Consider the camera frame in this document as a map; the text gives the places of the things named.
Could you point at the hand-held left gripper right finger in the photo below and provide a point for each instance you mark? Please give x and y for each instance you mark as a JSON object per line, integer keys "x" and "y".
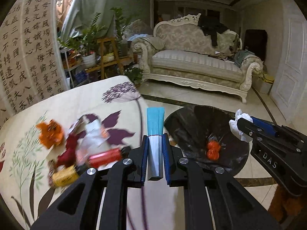
{"x": 166, "y": 163}

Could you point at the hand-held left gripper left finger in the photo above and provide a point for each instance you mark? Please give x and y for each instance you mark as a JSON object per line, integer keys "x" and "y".
{"x": 144, "y": 163}

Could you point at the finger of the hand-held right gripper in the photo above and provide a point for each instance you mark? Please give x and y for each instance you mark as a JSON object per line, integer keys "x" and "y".
{"x": 265, "y": 125}
{"x": 248, "y": 129}

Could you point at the white paper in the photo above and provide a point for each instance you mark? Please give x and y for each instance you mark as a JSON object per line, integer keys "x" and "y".
{"x": 235, "y": 127}

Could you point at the red bottle with black cap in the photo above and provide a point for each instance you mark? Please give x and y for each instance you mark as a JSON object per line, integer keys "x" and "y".
{"x": 105, "y": 158}

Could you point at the blue and white tube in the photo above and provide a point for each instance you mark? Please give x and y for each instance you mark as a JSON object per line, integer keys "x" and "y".
{"x": 154, "y": 124}

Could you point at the round bin with black bag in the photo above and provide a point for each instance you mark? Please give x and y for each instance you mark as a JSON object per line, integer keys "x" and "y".
{"x": 191, "y": 124}

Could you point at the white wrapper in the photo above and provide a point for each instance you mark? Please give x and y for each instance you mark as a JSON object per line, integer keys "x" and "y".
{"x": 94, "y": 134}

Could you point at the dark red wrapper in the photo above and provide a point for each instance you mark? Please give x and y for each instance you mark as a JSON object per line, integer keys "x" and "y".
{"x": 68, "y": 153}

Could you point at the gold yellow wrapper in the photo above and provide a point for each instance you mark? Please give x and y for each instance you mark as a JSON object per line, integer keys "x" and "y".
{"x": 64, "y": 177}

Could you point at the orange wrapper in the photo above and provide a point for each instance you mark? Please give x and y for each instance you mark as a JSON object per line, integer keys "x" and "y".
{"x": 51, "y": 134}

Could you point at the grey box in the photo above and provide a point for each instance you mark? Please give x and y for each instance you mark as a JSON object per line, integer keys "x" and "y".
{"x": 262, "y": 86}

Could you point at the orange-red plastic wrapper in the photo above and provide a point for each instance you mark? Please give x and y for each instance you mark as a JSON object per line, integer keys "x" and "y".
{"x": 213, "y": 151}

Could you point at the white door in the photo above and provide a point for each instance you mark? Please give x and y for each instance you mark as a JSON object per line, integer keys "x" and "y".
{"x": 290, "y": 64}

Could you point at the teal cloth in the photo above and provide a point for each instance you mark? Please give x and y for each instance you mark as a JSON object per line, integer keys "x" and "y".
{"x": 243, "y": 57}

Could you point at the ornate cream sofa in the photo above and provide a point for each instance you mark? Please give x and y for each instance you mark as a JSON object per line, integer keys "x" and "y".
{"x": 191, "y": 62}

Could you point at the small leafy floor plant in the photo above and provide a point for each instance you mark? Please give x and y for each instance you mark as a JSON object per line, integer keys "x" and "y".
{"x": 134, "y": 74}

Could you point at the yellow flower pot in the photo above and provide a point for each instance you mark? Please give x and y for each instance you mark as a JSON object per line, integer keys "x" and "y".
{"x": 108, "y": 58}

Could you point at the black clothing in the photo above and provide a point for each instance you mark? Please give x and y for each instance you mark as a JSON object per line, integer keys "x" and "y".
{"x": 208, "y": 24}

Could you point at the potted plant in white pot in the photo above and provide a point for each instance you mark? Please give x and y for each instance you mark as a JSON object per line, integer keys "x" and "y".
{"x": 89, "y": 60}

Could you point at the wooden plant stand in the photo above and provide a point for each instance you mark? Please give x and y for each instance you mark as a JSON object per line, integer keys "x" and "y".
{"x": 102, "y": 52}

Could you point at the white metal rack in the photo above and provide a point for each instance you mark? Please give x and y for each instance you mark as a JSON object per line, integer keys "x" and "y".
{"x": 66, "y": 62}

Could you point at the ornate cream armchair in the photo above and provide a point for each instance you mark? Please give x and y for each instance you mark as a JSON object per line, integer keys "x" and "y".
{"x": 140, "y": 27}

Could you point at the tall potted plant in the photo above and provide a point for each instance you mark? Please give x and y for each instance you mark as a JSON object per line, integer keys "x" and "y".
{"x": 120, "y": 28}

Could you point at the grey-green curtain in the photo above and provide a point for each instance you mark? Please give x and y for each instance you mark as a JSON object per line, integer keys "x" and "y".
{"x": 96, "y": 0}

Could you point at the calligraphy wall hanging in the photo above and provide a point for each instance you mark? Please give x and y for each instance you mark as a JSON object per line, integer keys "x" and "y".
{"x": 36, "y": 52}

